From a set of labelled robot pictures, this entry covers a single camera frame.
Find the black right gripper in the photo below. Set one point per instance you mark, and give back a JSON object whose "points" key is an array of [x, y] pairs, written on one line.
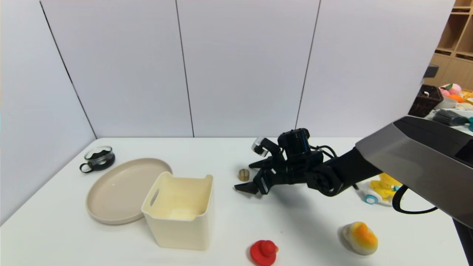
{"points": [[264, 183]]}

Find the small wooden cylinder block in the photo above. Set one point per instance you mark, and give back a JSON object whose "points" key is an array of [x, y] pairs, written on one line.
{"points": [[243, 175]]}

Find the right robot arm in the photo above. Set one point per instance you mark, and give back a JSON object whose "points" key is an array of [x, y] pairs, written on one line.
{"points": [[417, 162]]}

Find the cream plastic storage box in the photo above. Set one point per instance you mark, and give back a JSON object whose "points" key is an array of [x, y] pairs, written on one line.
{"points": [[184, 229]]}

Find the teal object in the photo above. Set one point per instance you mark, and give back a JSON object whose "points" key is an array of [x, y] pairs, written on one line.
{"points": [[471, 123]]}

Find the red rubber duck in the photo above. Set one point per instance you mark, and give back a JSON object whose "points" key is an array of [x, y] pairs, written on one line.
{"points": [[263, 253]]}

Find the orange and white stone toy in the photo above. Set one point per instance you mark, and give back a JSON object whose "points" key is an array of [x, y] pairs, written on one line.
{"points": [[361, 238]]}

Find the yellow duck toy on car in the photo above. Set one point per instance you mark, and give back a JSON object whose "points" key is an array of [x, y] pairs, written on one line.
{"points": [[382, 188]]}

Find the beige round plate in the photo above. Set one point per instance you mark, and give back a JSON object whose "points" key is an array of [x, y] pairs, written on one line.
{"points": [[118, 188]]}

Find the dark wicker basket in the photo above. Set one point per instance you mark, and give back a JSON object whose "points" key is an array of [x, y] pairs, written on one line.
{"points": [[424, 102]]}

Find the white side table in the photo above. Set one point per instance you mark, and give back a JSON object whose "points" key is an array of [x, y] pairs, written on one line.
{"points": [[429, 116]]}

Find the black brush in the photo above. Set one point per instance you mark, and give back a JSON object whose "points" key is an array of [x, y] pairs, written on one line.
{"points": [[445, 117]]}

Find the white bowl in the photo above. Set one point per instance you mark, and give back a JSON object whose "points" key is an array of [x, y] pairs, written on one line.
{"points": [[446, 104]]}

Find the orange toy fruit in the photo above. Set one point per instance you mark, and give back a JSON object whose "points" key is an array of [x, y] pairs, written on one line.
{"points": [[455, 98]]}

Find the pink peach plush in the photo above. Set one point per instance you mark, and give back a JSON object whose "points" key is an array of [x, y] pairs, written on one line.
{"points": [[452, 89]]}

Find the cream toy bread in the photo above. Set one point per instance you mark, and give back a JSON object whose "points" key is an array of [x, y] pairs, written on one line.
{"points": [[464, 106]]}

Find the wooden shelf unit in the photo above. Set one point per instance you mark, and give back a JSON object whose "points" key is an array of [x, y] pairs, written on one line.
{"points": [[452, 70]]}

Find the yellow toy item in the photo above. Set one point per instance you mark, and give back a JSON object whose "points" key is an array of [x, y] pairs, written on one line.
{"points": [[468, 95]]}

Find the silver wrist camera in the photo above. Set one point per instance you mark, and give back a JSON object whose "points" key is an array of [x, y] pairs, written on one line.
{"points": [[260, 146]]}

